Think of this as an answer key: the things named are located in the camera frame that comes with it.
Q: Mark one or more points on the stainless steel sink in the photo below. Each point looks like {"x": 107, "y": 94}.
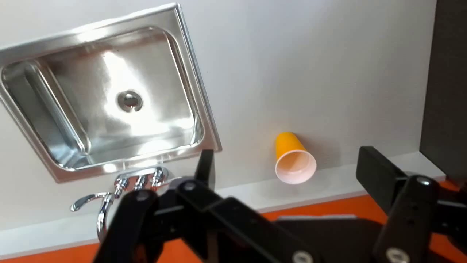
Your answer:
{"x": 112, "y": 93}

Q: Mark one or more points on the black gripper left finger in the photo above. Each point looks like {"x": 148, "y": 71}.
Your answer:
{"x": 214, "y": 214}

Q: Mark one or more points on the white counter backsplash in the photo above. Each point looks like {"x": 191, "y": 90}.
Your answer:
{"x": 293, "y": 192}

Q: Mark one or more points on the dark brown cabinet panel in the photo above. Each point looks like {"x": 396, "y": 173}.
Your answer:
{"x": 447, "y": 83}

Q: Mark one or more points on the yellow paper cup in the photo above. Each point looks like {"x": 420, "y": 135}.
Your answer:
{"x": 293, "y": 159}

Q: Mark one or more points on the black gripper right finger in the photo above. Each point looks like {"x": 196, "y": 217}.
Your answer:
{"x": 414, "y": 210}

